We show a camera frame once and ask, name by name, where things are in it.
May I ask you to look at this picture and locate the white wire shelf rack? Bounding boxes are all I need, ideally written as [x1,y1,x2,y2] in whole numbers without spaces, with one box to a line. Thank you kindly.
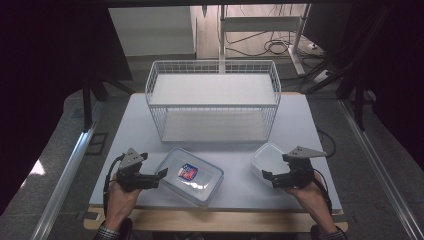
[145,59,282,145]

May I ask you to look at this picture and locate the clear plastic food container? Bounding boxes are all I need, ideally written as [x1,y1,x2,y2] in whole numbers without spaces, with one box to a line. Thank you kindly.
[154,146,225,206]

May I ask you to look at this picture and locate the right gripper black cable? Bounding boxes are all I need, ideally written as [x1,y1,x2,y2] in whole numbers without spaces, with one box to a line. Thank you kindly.
[312,168,334,216]

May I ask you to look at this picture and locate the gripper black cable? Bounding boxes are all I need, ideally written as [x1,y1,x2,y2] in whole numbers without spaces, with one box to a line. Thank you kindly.
[312,168,334,216]
[102,154,126,218]

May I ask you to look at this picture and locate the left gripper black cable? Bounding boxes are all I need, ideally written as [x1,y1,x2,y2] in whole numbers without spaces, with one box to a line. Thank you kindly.
[102,154,126,218]

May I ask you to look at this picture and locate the white power strip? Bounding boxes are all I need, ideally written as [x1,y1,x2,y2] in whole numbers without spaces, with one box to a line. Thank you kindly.
[313,69,334,84]

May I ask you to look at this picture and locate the person's right hand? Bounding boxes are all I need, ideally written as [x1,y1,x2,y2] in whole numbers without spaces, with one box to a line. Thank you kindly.
[284,172,338,234]

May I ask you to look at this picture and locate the aluminium rail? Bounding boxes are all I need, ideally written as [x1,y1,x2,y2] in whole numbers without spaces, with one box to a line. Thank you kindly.
[337,99,424,240]
[30,102,103,240]

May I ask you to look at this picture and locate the person's left hand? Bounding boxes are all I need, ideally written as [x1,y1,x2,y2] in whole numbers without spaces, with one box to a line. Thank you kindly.
[105,173,142,232]

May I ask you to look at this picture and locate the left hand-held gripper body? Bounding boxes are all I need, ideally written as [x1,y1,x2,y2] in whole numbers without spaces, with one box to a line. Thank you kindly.
[115,147,161,193]

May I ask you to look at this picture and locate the black cable beside table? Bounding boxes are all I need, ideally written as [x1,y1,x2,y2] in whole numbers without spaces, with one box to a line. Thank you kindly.
[316,127,337,159]

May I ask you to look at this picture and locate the black floor cables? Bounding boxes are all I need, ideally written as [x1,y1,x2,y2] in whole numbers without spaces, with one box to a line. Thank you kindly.
[225,30,326,69]

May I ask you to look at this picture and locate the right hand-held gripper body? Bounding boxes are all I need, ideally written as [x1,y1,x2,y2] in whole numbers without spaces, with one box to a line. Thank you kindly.
[271,145,328,190]

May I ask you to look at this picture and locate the black metal stand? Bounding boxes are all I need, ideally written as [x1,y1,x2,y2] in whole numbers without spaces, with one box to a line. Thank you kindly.
[305,6,393,132]
[81,69,136,132]

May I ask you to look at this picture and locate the dark curtain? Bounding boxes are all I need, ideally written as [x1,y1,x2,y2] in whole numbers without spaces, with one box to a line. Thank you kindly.
[0,0,134,216]
[301,0,424,173]

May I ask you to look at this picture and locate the white cabinet panel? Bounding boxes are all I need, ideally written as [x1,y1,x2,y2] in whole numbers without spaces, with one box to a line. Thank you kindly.
[107,5,197,58]

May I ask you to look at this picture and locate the white metal desk frame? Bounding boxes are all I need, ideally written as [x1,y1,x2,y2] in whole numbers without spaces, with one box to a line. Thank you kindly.
[218,3,313,76]

